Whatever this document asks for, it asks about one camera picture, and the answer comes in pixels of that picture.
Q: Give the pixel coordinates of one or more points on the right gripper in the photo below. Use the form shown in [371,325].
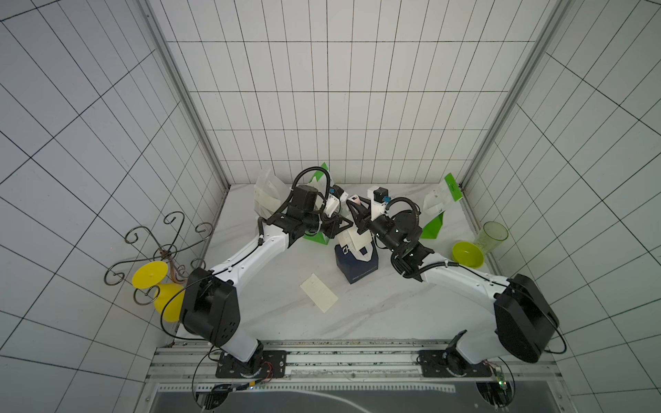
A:
[362,219]

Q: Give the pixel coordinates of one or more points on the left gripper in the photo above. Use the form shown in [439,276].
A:
[334,225]

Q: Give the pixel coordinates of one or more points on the navy blue beige bag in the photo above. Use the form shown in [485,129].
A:
[356,264]

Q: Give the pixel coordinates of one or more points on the green white bag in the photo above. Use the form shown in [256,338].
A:
[318,182]
[442,197]

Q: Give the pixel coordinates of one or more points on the cream receipt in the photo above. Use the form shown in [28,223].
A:
[265,203]
[357,244]
[319,293]

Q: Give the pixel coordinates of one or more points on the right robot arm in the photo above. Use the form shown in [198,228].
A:
[523,322]

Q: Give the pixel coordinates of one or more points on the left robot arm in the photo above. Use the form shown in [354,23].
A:
[210,307]

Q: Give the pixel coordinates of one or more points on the lime green bowl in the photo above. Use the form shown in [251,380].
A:
[468,254]

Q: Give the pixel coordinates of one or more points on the clear green plastic cup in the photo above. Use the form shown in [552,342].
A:
[490,236]

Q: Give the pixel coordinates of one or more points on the yellow plastic goblet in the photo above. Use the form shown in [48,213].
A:
[153,286]

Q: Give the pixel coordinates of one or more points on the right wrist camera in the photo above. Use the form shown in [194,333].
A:
[379,198]

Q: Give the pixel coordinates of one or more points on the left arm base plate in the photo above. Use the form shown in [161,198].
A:
[264,364]

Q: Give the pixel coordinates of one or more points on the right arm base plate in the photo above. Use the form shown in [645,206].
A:
[443,364]

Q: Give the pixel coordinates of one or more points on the black wire scroll stand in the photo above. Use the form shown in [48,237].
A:
[124,270]

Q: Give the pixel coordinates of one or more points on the aluminium mounting rail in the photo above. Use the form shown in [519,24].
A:
[358,362]

